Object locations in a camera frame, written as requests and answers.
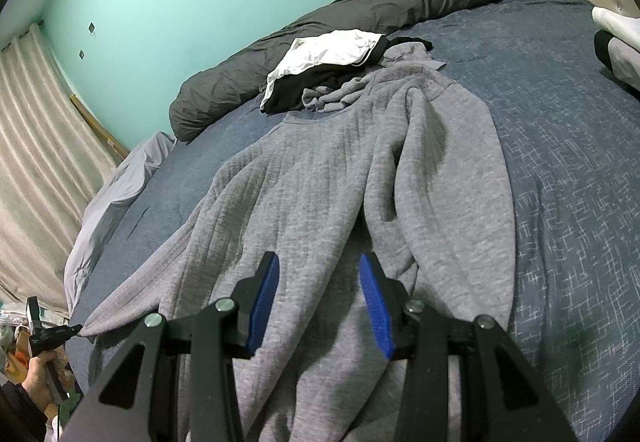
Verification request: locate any grey quilted sweater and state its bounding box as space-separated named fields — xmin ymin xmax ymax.
xmin=84 ymin=60 xmax=515 ymax=441

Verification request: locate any folded white grey clothes stack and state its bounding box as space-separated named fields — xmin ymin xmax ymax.
xmin=591 ymin=7 xmax=640 ymax=92

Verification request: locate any person's left hand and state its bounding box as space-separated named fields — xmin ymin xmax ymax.
xmin=21 ymin=350 xmax=75 ymax=413

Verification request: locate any beige striped curtain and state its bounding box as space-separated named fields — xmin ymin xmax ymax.
xmin=1 ymin=24 xmax=115 ymax=316

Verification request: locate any light grey blanket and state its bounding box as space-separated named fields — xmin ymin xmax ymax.
xmin=63 ymin=132 xmax=176 ymax=315

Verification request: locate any blue patterned bed sheet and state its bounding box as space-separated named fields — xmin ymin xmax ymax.
xmin=72 ymin=0 xmax=639 ymax=441

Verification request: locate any white black garment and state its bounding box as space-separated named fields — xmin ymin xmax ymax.
xmin=260 ymin=29 xmax=433 ymax=115

